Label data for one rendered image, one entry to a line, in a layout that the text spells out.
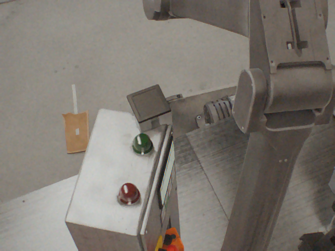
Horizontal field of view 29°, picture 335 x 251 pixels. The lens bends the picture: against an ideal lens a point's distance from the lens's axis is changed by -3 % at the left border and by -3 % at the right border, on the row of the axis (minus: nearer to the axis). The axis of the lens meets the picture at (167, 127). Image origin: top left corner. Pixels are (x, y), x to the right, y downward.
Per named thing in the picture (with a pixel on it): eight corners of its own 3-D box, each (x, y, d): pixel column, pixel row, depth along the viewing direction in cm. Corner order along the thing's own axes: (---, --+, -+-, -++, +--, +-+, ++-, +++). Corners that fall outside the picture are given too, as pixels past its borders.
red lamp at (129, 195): (116, 203, 79) (114, 195, 77) (121, 185, 81) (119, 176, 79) (137, 207, 79) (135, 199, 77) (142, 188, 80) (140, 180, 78)
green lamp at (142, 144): (130, 154, 83) (128, 145, 81) (135, 137, 84) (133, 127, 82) (150, 158, 82) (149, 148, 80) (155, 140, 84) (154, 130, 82)
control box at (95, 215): (86, 273, 94) (62, 221, 78) (115, 173, 103) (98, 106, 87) (154, 286, 93) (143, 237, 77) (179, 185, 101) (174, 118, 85)
